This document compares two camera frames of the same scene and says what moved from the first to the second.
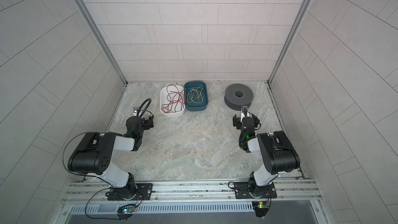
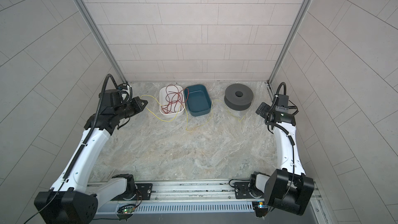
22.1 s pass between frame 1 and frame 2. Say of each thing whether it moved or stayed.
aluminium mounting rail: stayed
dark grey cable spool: stayed
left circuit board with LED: stayed
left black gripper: moved
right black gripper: moved
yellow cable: moved
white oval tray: stayed
